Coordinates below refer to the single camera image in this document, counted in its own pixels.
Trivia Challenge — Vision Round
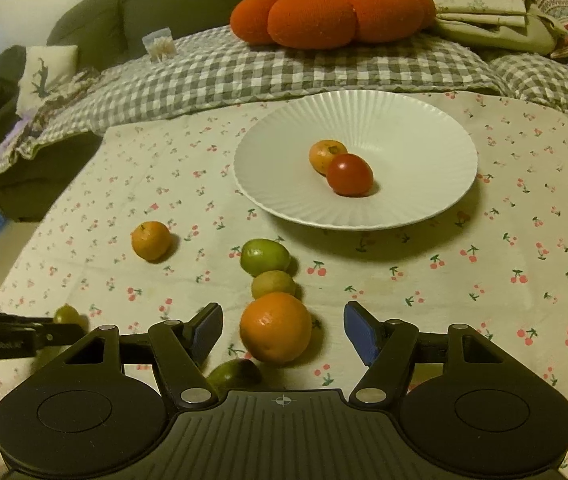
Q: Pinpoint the red tomato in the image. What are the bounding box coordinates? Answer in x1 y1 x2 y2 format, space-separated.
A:
326 154 374 197

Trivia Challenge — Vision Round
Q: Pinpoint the folded floral beige sheet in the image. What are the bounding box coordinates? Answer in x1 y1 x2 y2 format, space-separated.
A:
431 0 568 55

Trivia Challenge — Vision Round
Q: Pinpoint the orange pumpkin cushion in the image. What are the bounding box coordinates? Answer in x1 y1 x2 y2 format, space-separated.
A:
229 0 436 50

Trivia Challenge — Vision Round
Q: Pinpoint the small orange-yellow persimmon fruit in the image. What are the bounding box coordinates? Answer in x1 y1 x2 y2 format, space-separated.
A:
309 140 348 176

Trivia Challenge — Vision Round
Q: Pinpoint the small green fruit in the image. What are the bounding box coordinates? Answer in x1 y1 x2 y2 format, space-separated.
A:
53 304 84 325

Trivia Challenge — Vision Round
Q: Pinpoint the cherry print tablecloth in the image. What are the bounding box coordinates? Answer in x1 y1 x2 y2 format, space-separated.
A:
0 93 568 477

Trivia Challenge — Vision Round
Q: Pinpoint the large orange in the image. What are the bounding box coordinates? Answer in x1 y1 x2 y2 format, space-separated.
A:
239 292 312 365

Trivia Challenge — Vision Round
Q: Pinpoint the small mandarin orange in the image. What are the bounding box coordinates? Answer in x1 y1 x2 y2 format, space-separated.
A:
131 221 172 261

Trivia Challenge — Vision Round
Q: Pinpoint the white embroidered small pillow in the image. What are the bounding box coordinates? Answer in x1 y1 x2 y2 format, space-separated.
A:
16 46 78 118

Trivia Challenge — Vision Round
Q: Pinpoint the clear box of swabs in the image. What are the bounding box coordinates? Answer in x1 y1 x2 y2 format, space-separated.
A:
142 27 177 62

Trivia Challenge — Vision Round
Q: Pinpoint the white ribbed plate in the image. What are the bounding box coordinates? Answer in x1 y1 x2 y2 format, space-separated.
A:
233 90 478 231

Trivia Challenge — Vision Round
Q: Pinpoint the grey checkered blanket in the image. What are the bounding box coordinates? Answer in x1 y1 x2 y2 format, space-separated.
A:
0 26 568 174

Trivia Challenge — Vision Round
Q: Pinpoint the yellow-green small fruit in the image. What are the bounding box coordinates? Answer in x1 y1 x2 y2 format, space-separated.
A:
251 270 297 299

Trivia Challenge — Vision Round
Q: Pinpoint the green round fruit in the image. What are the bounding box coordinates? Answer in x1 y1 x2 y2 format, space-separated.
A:
241 238 290 276

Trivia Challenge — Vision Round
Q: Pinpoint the dark green tomato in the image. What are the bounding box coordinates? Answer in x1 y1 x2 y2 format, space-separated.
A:
207 359 263 400

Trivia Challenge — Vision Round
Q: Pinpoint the dark green sofa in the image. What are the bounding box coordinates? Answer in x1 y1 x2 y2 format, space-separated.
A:
0 0 465 224

